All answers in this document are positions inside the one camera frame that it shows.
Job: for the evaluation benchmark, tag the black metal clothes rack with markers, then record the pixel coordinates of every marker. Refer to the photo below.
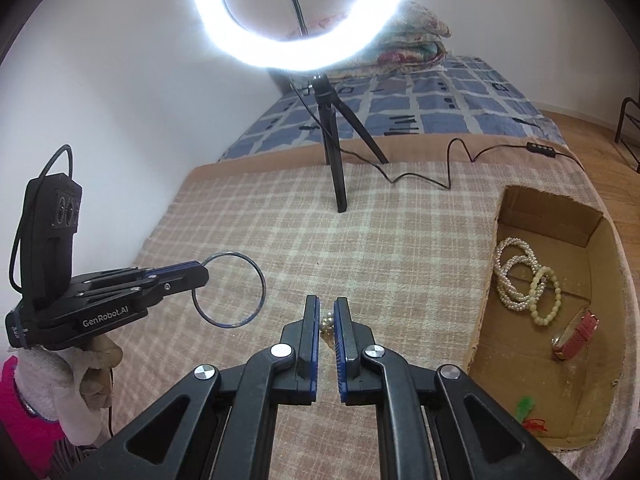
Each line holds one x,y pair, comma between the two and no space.
627,110

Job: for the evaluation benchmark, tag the red wrist watch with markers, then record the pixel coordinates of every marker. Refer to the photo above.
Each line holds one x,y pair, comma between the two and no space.
580,332

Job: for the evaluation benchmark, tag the small red ornament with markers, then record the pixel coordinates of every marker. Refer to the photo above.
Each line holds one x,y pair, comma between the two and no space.
535,426

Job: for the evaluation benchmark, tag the cardboard box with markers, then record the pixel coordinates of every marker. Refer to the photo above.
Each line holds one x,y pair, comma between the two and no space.
575,385

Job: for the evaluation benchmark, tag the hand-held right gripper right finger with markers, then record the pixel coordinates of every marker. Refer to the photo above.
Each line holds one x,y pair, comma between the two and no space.
340,360

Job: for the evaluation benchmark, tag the person's left hand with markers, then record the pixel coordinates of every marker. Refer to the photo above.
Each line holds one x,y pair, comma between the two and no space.
107,352

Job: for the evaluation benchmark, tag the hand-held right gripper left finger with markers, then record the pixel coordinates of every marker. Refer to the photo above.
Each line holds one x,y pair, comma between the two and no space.
315,355

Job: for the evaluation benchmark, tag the black bangle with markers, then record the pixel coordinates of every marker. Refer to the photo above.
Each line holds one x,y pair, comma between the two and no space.
263,287

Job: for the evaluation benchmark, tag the small green ornament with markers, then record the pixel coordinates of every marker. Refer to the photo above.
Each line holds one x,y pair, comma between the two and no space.
525,405

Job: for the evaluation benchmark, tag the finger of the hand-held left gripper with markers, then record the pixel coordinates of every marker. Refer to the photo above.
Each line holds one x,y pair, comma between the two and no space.
125,272
175,284

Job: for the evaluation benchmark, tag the blue patterned bed sheet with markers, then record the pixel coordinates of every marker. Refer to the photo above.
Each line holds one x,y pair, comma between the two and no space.
425,105

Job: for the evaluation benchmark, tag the black tripod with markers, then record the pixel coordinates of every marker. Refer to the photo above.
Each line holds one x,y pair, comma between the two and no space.
335,160

